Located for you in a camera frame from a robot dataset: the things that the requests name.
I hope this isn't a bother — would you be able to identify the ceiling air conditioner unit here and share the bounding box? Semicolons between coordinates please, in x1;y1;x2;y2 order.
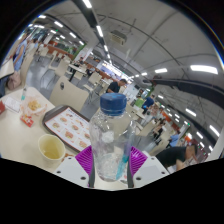
109;29;128;46

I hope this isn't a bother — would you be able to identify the clear plastic bottle blue cap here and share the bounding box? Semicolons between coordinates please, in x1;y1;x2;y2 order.
88;92;137;183

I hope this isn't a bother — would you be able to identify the white napkin pack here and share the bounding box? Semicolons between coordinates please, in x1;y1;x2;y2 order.
4;96;22;113

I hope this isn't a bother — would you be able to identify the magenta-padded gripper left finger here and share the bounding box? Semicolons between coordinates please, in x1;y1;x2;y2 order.
53;144;96;188

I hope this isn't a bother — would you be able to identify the crumpled food wrapper paper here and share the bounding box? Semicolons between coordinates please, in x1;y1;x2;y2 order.
19;96;48;118

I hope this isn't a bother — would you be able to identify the person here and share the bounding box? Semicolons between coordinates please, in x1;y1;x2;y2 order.
13;31;31;73
141;94;156;114
155;143;198;171
166;131;183;148
106;78;128;94

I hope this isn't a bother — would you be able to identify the group of beige chairs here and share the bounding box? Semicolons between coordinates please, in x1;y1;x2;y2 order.
19;43;158;141

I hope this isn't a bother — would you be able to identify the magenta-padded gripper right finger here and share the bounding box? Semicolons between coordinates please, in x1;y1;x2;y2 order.
126;146;170;188

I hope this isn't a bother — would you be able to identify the cream mug with brown handle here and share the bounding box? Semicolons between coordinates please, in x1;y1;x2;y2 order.
37;133;77;165

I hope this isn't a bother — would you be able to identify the dark brown food tray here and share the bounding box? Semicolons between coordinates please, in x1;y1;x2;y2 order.
42;104;93;154

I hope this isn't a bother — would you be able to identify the red paper packet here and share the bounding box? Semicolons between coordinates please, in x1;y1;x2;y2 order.
0;99;6;116
19;114;35;128

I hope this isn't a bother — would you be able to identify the group of ceiling lights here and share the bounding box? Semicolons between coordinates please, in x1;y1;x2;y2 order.
26;0;224;153

